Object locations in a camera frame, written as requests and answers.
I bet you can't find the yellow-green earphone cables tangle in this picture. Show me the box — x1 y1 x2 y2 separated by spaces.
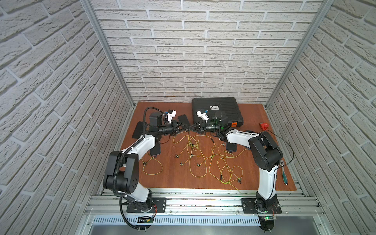
141 130 250 192

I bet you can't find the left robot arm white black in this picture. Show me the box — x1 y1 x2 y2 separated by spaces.
103 109 190 212

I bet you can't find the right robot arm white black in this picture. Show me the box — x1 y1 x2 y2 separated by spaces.
190 110 283 213

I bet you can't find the black plastic tool case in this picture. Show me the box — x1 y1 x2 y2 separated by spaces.
192 97 244 127

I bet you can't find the red pipe wrench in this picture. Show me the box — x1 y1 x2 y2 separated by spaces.
259 122 269 131

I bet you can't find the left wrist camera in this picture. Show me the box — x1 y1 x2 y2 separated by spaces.
165 110 176 123

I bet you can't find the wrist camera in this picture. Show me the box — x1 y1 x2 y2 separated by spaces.
165 110 176 123
196 110 209 122

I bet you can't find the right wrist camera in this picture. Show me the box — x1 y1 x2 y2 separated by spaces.
196 110 209 122

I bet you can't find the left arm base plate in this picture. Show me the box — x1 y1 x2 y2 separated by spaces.
126 197 167 213

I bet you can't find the aluminium rail frame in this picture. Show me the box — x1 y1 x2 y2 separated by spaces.
84 188 325 217

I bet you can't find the green handle ratchet wrench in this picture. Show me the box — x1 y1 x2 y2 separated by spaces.
280 160 288 185

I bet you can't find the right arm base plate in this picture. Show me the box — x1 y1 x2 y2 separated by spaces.
241 197 282 214

